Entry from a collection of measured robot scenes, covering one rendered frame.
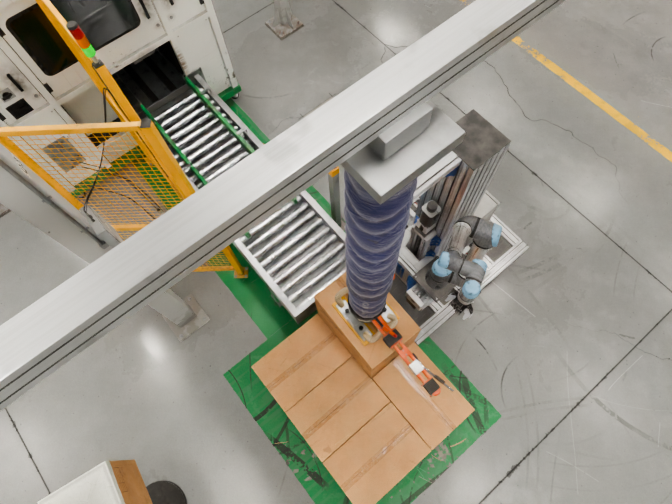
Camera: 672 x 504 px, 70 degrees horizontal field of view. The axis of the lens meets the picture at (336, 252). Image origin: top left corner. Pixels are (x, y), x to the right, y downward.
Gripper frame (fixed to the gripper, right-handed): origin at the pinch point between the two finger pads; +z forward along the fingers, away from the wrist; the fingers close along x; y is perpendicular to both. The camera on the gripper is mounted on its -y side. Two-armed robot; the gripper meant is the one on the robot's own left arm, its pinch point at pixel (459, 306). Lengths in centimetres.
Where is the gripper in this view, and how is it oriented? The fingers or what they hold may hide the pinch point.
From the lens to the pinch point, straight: 256.6
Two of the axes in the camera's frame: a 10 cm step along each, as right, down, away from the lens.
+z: 0.3, 3.8, 9.3
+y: -7.7, 6.0, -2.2
